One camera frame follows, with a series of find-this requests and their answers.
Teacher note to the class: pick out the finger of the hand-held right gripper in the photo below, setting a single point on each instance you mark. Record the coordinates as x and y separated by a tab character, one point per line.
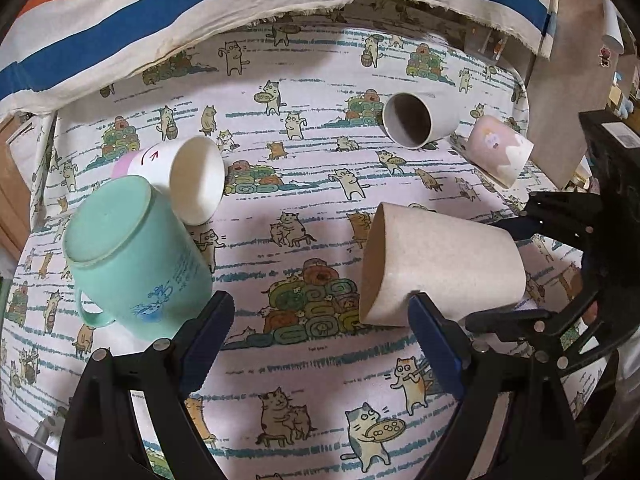
520	227
505	321

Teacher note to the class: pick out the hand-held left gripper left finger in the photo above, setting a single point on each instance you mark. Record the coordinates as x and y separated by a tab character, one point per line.
209	342

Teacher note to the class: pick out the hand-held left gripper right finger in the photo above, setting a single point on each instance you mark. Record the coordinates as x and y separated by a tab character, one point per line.
434	342

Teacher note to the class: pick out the beige speckled cup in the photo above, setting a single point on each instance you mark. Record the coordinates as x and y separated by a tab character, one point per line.
440	265

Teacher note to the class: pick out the pink printed cup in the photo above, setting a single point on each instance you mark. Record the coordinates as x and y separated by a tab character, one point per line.
497	152

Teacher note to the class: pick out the grey cup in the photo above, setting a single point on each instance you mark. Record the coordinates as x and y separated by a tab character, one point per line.
417	117

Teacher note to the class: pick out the white and pink paper cup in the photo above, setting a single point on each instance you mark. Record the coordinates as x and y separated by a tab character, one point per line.
192	180

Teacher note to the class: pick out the white background cup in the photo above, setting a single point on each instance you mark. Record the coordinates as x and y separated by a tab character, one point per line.
613	25

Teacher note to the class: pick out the cat print tablecloth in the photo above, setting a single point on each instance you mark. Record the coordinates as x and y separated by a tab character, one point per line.
310	210

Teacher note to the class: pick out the wooden cabinet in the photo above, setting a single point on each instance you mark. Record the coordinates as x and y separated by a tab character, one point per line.
12	185

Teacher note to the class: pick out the blue orange striped cloth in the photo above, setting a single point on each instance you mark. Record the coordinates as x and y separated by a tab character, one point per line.
150	15

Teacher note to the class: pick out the metal frame leg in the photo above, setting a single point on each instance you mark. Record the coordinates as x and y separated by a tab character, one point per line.
46	432

